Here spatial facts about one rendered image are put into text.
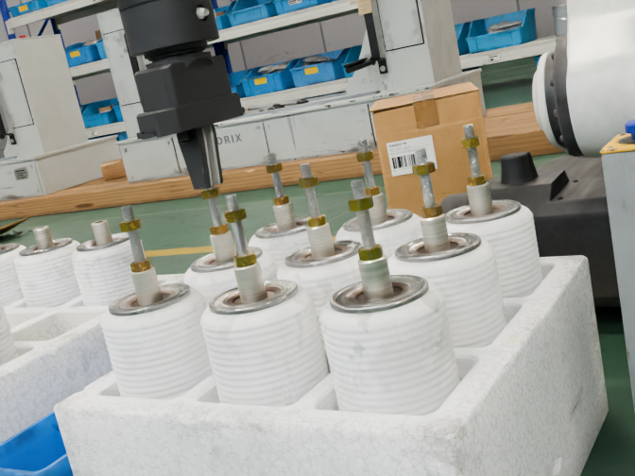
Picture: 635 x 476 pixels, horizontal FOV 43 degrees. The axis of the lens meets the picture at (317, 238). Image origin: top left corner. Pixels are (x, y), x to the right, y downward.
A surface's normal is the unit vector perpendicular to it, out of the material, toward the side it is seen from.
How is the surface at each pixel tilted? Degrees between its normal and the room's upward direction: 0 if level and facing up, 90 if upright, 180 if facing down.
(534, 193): 45
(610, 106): 99
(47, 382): 90
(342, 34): 90
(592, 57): 54
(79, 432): 90
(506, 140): 90
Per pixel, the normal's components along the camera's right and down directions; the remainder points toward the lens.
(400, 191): -0.12, 0.22
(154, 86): -0.57, 0.29
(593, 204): -0.48, -0.46
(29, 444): 0.85, -0.10
